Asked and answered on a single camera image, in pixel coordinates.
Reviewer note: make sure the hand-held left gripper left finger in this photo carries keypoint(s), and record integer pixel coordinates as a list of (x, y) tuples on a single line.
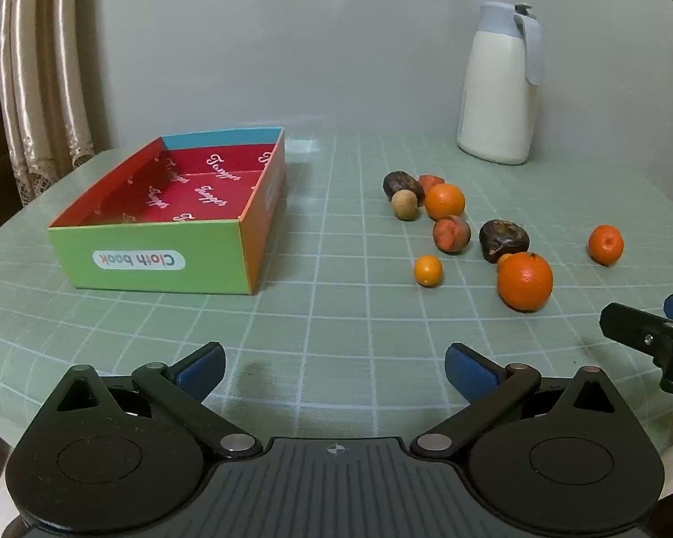
[(202, 371)]

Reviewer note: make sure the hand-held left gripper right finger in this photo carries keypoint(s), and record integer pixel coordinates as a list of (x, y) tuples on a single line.
[(471, 372)]

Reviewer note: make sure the orange tangerine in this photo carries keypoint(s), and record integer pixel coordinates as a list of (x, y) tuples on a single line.
[(445, 202), (605, 244)]

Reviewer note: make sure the large orange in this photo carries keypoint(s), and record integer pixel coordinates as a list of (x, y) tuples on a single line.
[(525, 283)]

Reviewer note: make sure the small orange kumquat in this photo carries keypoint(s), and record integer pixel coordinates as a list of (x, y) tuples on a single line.
[(503, 259), (428, 270)]

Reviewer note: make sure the colourful cardboard box red inside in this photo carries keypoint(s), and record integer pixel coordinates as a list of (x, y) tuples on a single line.
[(146, 258)]

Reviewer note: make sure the dark wrinkled passion fruit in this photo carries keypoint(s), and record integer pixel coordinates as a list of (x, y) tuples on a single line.
[(401, 182), (503, 240)]

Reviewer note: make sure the red brown round fruit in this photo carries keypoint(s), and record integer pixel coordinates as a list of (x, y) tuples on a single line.
[(451, 234)]

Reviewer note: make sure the tan round fruit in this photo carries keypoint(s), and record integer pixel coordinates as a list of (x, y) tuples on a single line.
[(405, 205)]

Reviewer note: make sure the small red fruit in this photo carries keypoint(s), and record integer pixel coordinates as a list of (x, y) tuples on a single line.
[(430, 181)]

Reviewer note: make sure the white thermos jug grey lid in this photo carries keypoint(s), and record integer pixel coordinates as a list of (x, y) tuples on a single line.
[(496, 95)]

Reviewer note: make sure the beige satin curtain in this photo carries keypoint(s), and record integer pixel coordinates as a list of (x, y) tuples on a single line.
[(25, 67), (70, 67)]

